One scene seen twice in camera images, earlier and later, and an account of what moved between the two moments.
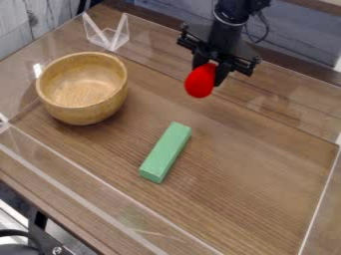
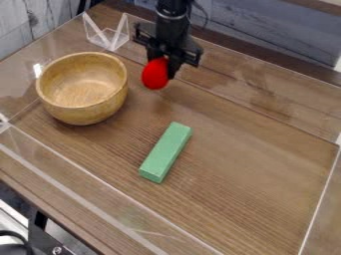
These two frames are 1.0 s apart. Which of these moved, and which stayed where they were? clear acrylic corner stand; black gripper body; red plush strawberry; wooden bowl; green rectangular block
Moved: red plush strawberry; black gripper body
Stayed: wooden bowl; clear acrylic corner stand; green rectangular block
